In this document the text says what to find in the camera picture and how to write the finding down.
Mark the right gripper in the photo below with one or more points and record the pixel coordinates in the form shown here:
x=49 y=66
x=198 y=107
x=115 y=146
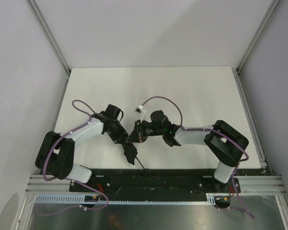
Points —
x=138 y=132

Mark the black folding umbrella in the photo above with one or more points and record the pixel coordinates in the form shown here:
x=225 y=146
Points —
x=130 y=152

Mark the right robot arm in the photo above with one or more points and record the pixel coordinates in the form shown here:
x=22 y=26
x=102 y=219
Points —
x=227 y=144

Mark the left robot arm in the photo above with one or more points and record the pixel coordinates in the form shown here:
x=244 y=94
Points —
x=56 y=154

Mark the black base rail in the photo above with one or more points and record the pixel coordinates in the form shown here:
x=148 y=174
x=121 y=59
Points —
x=200 y=181

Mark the right aluminium frame post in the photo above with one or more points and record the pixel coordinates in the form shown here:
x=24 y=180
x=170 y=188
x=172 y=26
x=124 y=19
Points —
x=260 y=31

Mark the aluminium frame post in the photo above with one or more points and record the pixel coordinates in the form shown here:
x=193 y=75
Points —
x=260 y=31
x=48 y=34

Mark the left aluminium frame post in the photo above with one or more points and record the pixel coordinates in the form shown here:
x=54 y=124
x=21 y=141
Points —
x=48 y=34

